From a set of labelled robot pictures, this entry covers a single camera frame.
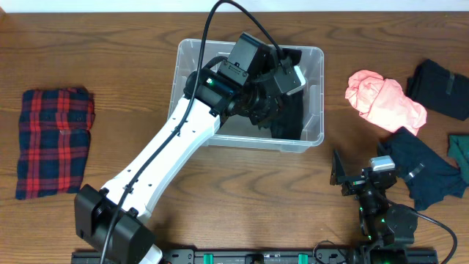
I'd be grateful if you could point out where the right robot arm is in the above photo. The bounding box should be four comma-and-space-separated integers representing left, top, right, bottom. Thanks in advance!
330, 150, 418, 254

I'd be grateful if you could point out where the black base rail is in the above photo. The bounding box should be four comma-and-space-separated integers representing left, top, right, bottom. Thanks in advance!
70, 247, 440, 264

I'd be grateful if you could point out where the dark navy garment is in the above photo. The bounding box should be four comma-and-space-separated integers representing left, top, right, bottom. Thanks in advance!
377, 127, 468, 211

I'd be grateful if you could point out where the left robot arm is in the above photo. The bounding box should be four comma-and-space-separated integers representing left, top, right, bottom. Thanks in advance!
74, 33, 305, 263

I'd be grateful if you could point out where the red navy plaid shirt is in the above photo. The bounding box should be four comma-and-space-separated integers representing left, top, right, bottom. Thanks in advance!
15, 87, 95, 200

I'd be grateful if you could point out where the pink crumpled garment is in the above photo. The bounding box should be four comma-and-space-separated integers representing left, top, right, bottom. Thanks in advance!
345, 70, 427, 135

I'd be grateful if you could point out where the black garment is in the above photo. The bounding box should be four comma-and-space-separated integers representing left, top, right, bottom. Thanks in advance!
406, 59, 468, 121
267, 48, 304, 140

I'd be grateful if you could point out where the dark green garment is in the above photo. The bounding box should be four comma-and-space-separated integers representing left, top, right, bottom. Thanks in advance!
448, 135, 469, 183

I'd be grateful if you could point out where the clear plastic storage container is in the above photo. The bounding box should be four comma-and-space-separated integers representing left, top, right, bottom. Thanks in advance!
169, 39, 325, 153

